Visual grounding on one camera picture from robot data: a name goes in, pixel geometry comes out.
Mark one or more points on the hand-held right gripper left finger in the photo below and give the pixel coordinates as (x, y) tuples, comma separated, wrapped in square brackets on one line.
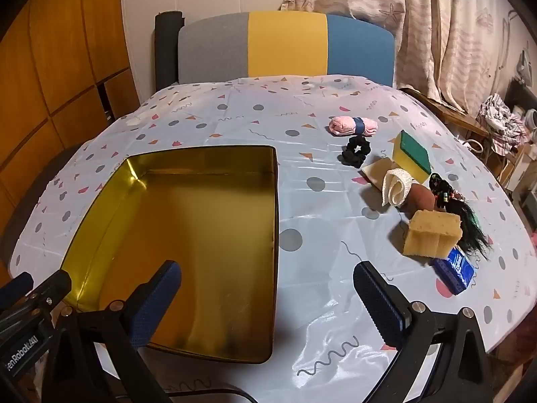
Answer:
[(156, 302)]

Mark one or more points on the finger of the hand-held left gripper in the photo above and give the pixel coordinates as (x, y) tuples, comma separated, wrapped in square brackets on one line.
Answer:
[(19, 283), (48, 289)]

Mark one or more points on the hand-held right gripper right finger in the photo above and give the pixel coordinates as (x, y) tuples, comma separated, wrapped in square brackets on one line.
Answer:
[(396, 317)]

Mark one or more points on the blue tissue pack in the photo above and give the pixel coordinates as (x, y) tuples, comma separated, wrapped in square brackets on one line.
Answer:
[(455, 270)]

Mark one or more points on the gold tin box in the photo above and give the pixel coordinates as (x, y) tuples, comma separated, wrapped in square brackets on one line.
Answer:
[(188, 226)]

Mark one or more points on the yellow sponge block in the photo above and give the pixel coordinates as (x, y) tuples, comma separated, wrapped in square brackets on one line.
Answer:
[(432, 235)]

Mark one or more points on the black hairpiece with colourful clips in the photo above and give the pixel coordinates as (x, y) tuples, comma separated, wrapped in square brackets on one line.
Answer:
[(461, 218)]

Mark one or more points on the brown egg-shaped sponge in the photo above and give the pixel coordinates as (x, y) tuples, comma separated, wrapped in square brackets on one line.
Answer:
[(419, 197)]

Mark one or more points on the white knitted cloth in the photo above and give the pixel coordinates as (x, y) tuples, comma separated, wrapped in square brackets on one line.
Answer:
[(396, 187)]

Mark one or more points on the beige pad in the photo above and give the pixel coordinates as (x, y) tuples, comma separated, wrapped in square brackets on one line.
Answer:
[(375, 172)]

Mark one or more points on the green and yellow sponge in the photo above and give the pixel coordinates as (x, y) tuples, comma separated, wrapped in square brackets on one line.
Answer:
[(413, 155)]

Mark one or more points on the black scrunchie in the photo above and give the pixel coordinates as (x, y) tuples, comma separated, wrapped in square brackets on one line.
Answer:
[(354, 153)]

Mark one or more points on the pink yarn skein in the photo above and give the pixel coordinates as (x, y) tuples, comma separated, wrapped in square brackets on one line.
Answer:
[(344, 126)]

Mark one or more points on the wooden side table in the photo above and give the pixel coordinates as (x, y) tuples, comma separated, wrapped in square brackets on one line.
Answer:
[(453, 115)]

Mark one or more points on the pile of patterned clothes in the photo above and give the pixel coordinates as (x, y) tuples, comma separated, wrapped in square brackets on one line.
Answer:
[(501, 126)]

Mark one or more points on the orange wooden wardrobe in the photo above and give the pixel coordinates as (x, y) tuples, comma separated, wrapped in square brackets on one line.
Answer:
[(63, 58)]

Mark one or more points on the black speaker box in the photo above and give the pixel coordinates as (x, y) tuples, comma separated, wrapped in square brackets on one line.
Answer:
[(518, 94)]

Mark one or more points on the clothes iron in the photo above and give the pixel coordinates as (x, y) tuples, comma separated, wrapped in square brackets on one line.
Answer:
[(526, 65)]

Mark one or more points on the grey yellow blue chair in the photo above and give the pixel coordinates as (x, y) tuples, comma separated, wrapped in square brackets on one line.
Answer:
[(285, 46)]

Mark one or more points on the beige patterned curtain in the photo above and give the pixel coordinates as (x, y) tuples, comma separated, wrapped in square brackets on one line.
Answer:
[(440, 29)]

